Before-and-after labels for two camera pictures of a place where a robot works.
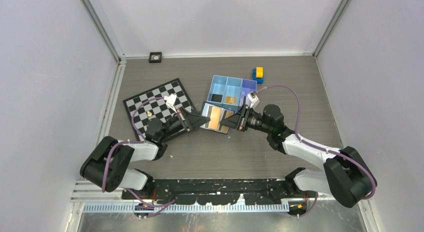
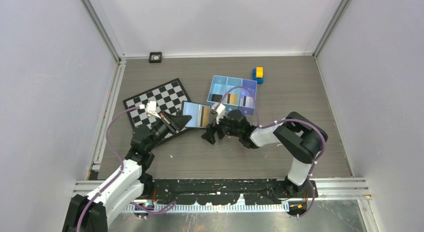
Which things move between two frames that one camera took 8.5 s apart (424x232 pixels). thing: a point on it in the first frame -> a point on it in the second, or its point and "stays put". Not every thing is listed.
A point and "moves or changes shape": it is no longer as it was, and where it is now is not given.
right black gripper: [232, 122] -> [210, 130]
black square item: [216, 97] stays put
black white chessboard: [150, 104] stays put
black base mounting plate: [220, 191] stays put
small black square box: [155, 57] stays put
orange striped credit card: [215, 118] moves or changes shape
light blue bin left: [217, 89] stays put
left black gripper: [192, 121] -> [177, 122]
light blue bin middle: [232, 93] stays put
